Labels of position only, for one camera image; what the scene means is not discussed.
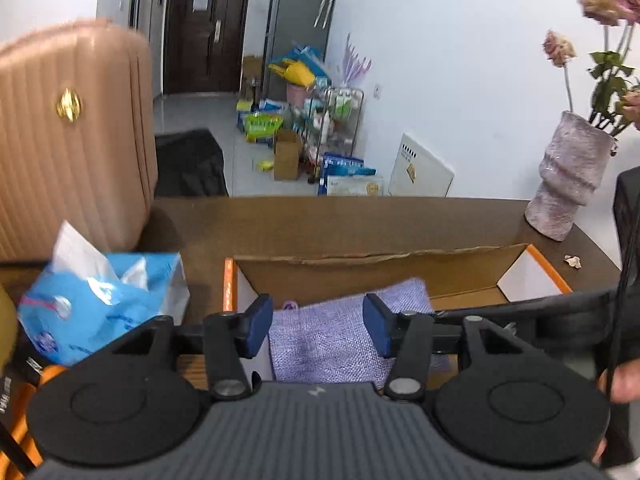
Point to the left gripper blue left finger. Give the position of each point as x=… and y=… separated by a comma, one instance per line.
x=229, y=339

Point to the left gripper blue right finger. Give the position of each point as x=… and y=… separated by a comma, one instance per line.
x=406, y=338

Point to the purple knitted cloth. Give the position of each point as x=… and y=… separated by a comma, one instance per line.
x=325, y=343

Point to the person's hand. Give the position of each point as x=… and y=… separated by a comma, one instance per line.
x=626, y=383

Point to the red cardboard box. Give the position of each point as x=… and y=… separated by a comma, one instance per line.
x=424, y=282

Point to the blue tissue pack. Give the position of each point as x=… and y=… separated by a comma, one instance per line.
x=83, y=299

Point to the blue white boxes on floor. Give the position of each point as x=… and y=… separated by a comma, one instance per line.
x=348, y=176

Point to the black chair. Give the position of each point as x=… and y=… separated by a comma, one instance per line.
x=190, y=164

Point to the fallen pink petal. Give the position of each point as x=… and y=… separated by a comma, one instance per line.
x=573, y=261

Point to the small brown cardboard box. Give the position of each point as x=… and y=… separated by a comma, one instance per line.
x=287, y=147

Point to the pink textured vase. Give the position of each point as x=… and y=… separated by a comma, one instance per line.
x=571, y=171

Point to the metal storage cart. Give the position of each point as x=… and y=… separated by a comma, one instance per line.
x=330, y=123

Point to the pink ribbed suitcase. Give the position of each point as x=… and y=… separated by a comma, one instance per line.
x=77, y=140

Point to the yellow blue bag pile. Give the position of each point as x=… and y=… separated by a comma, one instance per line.
x=301, y=66

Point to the dark brown entrance door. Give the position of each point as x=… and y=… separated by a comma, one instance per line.
x=203, y=46

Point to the dried pink roses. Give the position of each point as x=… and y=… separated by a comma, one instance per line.
x=614, y=102

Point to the white panel against wall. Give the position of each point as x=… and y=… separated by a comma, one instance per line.
x=418, y=172

